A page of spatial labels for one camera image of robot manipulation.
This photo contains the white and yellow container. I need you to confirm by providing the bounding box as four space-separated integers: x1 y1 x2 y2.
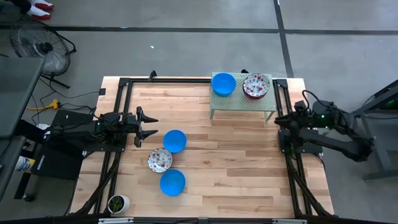
14 155 37 174

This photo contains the green perforated metal shelf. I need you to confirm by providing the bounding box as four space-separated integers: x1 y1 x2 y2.
210 72 277 121

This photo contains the dark grey desk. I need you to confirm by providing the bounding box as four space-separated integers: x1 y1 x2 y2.
0 135 27 202

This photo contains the person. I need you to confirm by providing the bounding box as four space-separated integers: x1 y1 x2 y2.
14 119 52 144
6 0 30 15

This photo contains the black control box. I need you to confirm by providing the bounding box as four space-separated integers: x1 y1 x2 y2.
51 108 96 129

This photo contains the person's shoe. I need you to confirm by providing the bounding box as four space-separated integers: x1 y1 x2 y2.
27 0 54 13
25 7 49 22

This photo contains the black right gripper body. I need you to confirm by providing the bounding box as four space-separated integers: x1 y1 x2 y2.
298 108 313 131

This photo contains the white pot with green plant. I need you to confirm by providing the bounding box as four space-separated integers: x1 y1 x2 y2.
107 194 131 215

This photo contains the black floor fan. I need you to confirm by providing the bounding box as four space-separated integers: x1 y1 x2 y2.
9 18 77 90

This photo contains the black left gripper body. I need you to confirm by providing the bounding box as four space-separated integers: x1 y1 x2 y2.
123 113 139 138

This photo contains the black metal table frame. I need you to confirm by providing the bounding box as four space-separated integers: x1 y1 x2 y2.
73 68 335 224

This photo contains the black case with white lettering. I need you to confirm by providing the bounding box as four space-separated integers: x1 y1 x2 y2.
30 146 85 181

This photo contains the yellow extension cord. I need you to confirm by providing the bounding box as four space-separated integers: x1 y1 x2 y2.
26 98 62 111

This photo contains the silver metal bracket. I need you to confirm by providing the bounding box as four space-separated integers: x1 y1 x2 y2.
272 218 308 224
98 217 135 224

